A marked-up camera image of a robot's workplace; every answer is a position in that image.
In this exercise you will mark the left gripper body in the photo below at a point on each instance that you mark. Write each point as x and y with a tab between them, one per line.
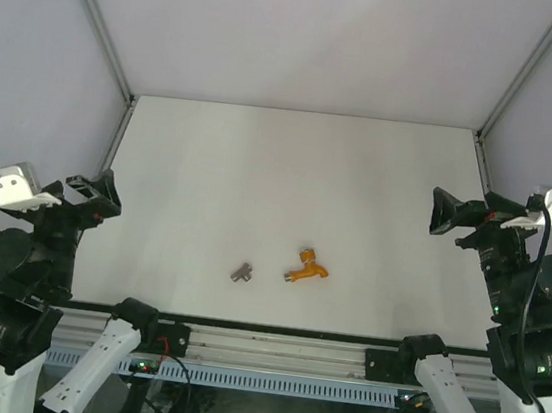
62	224

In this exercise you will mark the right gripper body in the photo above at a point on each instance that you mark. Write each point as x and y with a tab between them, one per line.
500	248

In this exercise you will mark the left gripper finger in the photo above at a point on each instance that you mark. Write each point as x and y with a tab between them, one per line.
105	200
84	185

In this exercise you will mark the orange water faucet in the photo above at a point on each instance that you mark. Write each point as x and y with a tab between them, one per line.
310	267

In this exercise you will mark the grey metal tee fitting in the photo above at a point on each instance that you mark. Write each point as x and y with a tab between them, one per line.
242	273

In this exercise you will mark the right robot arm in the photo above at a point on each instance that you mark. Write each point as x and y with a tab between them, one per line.
519	286

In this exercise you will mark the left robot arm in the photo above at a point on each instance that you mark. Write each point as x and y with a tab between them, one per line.
36	273

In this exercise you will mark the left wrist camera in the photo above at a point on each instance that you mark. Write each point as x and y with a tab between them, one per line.
20	189

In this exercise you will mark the right aluminium frame post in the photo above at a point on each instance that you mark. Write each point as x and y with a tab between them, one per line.
524	73

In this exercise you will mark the aluminium frame post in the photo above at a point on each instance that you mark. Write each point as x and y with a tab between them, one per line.
524	73
103	37

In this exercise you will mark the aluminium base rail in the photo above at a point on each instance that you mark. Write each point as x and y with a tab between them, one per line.
279	350

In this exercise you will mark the perforated cable tray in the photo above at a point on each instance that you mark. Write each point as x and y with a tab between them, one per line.
259	382

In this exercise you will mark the left aluminium frame post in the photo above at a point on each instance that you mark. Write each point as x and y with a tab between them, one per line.
103	37

